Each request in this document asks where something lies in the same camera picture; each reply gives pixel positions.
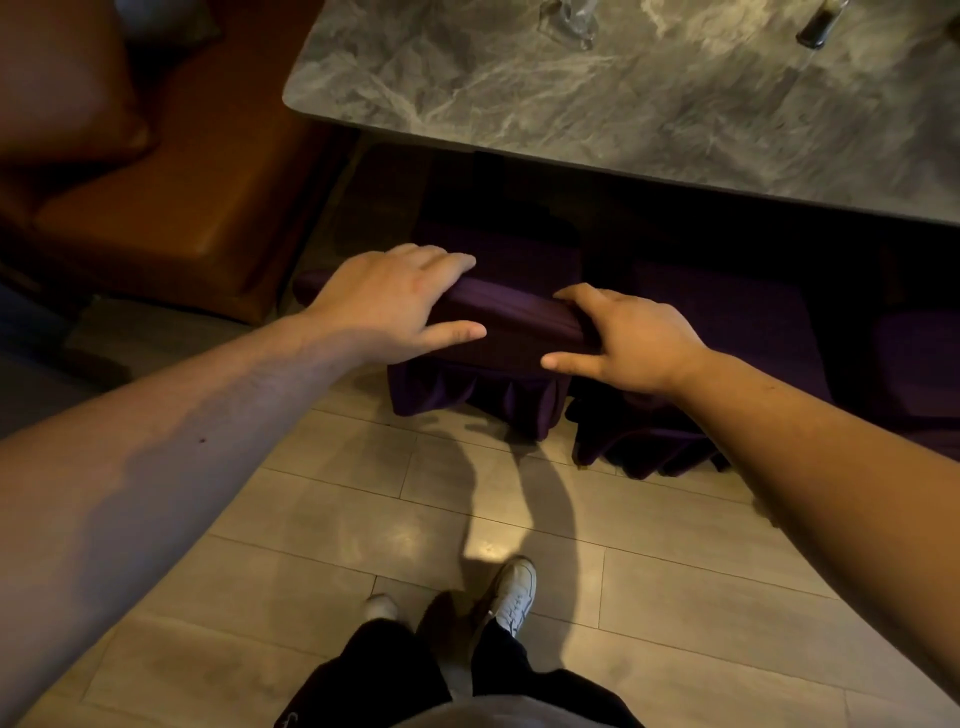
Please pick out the dark glass bottle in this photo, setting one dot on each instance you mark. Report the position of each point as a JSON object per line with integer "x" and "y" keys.
{"x": 820, "y": 22}

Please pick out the person's left forearm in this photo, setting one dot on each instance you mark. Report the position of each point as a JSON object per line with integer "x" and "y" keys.
{"x": 150, "y": 465}

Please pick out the black trousers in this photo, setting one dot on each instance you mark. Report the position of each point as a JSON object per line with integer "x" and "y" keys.
{"x": 390, "y": 675}

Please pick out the grey shirt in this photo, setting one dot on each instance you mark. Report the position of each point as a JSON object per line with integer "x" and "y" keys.
{"x": 480, "y": 714}

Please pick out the person's right thumb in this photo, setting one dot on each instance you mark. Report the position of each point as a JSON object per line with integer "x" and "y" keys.
{"x": 568, "y": 361}

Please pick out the orange leather cushion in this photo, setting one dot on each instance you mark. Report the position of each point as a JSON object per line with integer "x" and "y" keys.
{"x": 67, "y": 82}

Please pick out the purple fabric covered chair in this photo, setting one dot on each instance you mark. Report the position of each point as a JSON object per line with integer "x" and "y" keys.
{"x": 510, "y": 315}
{"x": 750, "y": 330}
{"x": 911, "y": 360}

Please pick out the white left shoe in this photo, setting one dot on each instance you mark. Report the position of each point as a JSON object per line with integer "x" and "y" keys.
{"x": 382, "y": 607}

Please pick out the person's right hand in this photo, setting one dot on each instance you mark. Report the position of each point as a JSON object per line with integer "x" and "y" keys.
{"x": 641, "y": 349}

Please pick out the person's left thumb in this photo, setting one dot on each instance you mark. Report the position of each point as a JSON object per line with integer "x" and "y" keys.
{"x": 454, "y": 334}

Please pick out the orange leather bench seat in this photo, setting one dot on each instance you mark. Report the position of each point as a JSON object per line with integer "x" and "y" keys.
{"x": 202, "y": 172}

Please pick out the person's left hand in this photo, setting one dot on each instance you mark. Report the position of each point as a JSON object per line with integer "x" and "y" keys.
{"x": 375, "y": 307}

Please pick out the white shoe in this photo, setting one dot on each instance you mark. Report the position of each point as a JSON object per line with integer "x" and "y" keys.
{"x": 514, "y": 596}
{"x": 382, "y": 607}

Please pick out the clear glass vessel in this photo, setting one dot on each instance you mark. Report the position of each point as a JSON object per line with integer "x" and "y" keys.
{"x": 568, "y": 21}

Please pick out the white right shoe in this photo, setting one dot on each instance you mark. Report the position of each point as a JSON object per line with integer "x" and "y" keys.
{"x": 514, "y": 596}

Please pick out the person's right forearm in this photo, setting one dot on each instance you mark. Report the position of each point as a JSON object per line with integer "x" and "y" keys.
{"x": 832, "y": 480}

